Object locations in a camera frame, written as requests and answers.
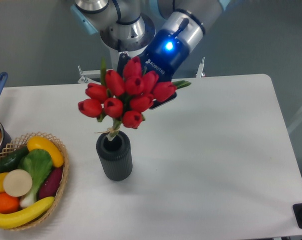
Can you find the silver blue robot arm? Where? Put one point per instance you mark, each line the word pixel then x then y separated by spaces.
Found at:
pixel 132 25

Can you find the orange fruit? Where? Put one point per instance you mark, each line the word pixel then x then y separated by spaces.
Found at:
pixel 8 204

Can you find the yellow banana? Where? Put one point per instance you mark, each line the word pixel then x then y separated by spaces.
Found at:
pixel 22 217

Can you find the green bok choy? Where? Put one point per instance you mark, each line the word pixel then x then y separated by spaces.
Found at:
pixel 38 164

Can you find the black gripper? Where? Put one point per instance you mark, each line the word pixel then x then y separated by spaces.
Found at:
pixel 164 55

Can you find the red tulip bouquet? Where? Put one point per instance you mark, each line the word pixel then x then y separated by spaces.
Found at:
pixel 125 98

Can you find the dark green cucumber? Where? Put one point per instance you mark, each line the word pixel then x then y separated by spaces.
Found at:
pixel 12 160

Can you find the purple sweet potato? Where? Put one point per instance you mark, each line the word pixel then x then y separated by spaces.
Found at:
pixel 51 184

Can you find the dark grey ribbed vase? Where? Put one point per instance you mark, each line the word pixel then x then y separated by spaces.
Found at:
pixel 115 156

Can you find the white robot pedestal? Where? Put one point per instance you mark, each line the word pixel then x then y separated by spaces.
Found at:
pixel 91 76

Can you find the woven wicker basket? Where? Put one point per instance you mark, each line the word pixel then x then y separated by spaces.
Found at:
pixel 21 142

